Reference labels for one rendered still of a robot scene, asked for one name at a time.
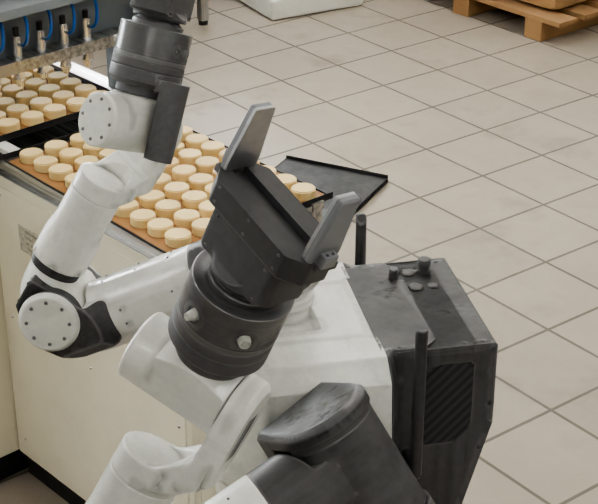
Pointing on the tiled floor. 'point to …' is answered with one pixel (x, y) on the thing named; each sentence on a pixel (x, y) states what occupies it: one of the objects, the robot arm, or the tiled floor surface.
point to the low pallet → (538, 25)
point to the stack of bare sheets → (334, 179)
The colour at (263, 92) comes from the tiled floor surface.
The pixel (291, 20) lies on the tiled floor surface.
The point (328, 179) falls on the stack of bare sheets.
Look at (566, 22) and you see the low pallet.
